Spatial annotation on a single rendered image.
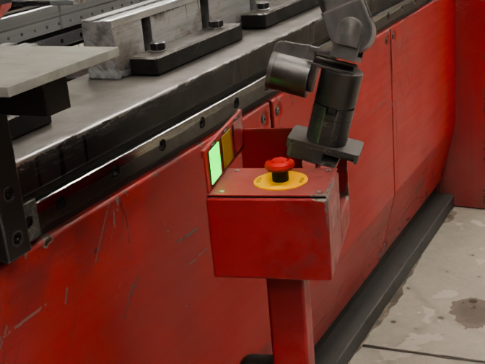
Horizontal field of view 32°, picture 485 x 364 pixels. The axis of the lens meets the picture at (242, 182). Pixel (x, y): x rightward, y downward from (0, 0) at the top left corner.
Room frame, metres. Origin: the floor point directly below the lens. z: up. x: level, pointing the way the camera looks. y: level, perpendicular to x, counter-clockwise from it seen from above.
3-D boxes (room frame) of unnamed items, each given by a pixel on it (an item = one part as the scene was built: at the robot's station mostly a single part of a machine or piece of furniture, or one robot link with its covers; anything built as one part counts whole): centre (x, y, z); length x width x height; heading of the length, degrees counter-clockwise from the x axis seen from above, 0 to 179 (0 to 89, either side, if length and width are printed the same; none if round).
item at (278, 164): (1.07, -0.05, 0.79); 0.04 x 0.04 x 0.04
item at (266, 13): (1.84, -0.12, 0.89); 0.30 x 0.05 x 0.03; 152
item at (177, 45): (1.49, 0.07, 0.89); 0.30 x 0.05 x 0.03; 152
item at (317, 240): (1.12, -0.05, 0.75); 0.20 x 0.16 x 0.18; 165
